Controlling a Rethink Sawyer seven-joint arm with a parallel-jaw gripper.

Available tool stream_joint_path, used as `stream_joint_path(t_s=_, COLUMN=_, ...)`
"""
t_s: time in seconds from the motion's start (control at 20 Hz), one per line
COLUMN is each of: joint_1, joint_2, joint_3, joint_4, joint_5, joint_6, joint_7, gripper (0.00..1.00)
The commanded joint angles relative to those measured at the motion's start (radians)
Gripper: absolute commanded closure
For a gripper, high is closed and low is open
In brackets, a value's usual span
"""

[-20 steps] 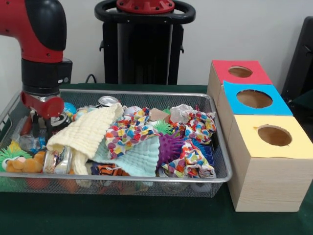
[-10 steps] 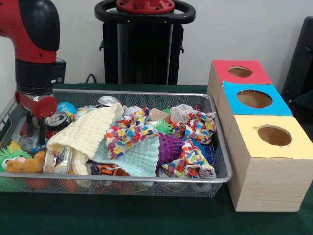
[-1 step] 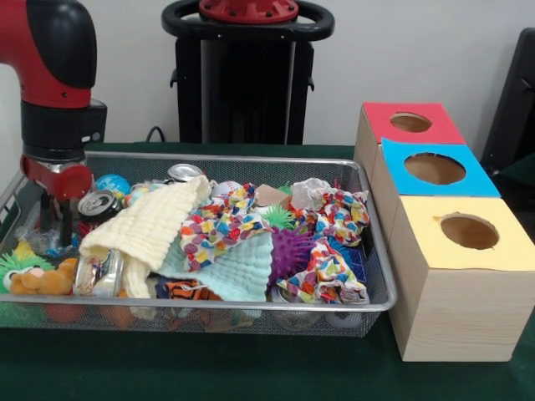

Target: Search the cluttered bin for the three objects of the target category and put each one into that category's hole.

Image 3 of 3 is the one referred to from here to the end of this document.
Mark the red black drink can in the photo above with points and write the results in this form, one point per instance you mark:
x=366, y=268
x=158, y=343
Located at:
x=99, y=205
x=184, y=171

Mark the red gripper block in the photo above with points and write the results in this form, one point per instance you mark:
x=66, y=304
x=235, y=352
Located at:
x=58, y=177

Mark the crushed silver drink can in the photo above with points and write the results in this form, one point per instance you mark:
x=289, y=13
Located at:
x=99, y=272

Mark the dark green table cloth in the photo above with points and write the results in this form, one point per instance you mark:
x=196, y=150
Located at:
x=209, y=368

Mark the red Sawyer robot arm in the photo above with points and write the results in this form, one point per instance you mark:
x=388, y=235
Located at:
x=50, y=50

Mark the purple spiky ball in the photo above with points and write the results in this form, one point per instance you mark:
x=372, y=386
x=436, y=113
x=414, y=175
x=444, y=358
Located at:
x=292, y=251

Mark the green spiky ball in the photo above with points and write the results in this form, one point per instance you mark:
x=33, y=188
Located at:
x=280, y=217

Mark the shallow clear mesh bin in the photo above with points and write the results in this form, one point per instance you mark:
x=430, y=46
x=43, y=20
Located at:
x=380, y=292

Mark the blue globe ball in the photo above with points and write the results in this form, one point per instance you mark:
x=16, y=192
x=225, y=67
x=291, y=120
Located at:
x=114, y=185

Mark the black chair back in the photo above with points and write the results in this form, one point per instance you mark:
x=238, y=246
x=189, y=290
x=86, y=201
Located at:
x=514, y=109

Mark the brown plush bear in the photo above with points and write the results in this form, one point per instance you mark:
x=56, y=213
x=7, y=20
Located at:
x=46, y=280

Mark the cream yellow cloth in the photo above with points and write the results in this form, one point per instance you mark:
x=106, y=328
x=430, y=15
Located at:
x=146, y=221

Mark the mint green cloth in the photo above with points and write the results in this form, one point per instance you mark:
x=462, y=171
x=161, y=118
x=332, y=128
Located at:
x=230, y=271

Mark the wooden three-hole box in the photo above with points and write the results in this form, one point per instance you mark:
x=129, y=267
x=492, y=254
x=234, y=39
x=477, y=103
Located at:
x=460, y=309

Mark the colourful patterned cloth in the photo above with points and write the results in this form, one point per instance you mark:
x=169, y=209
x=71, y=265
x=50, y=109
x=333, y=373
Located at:
x=219, y=227
x=341, y=213
x=326, y=276

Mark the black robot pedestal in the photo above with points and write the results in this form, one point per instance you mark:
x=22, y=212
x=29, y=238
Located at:
x=242, y=92

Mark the white baseball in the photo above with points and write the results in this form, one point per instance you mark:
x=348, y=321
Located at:
x=226, y=188

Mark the green fluffy toy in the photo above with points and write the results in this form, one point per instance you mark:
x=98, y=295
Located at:
x=15, y=266

